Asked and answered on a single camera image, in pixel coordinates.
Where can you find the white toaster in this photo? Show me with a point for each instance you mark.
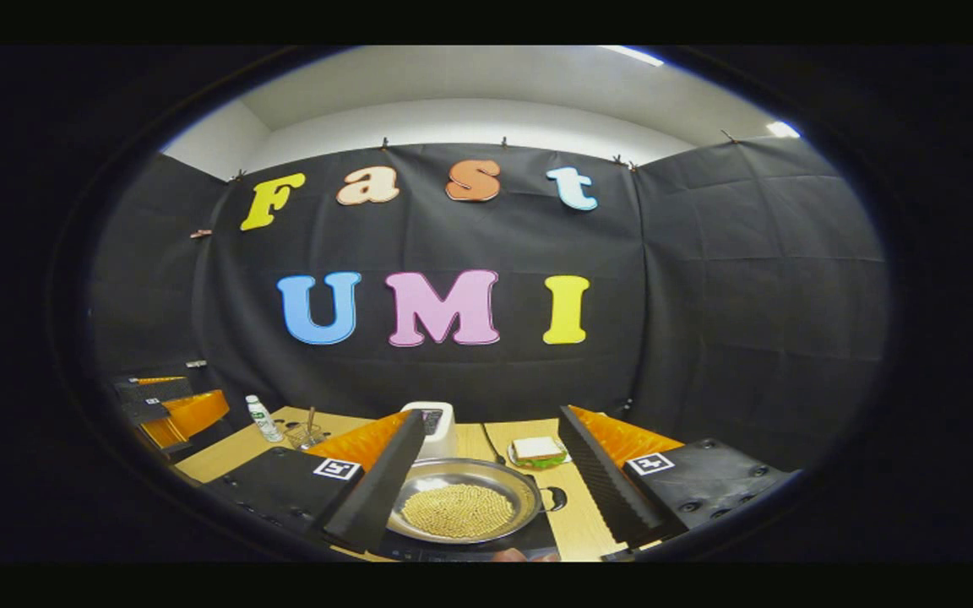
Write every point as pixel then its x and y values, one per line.
pixel 440 439

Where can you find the white drink bottle green label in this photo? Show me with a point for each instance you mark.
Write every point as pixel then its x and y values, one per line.
pixel 263 420

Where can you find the pile of yellow soybeans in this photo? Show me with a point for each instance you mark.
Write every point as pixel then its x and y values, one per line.
pixel 457 511

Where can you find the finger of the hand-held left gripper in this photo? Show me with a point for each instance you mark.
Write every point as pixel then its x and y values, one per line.
pixel 144 411
pixel 153 390

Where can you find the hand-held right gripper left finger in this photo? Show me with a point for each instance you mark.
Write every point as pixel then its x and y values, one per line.
pixel 385 490

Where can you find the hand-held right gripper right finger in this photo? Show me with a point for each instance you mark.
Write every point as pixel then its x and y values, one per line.
pixel 600 494

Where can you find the black induction cooktop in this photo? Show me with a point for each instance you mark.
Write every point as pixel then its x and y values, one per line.
pixel 537 536

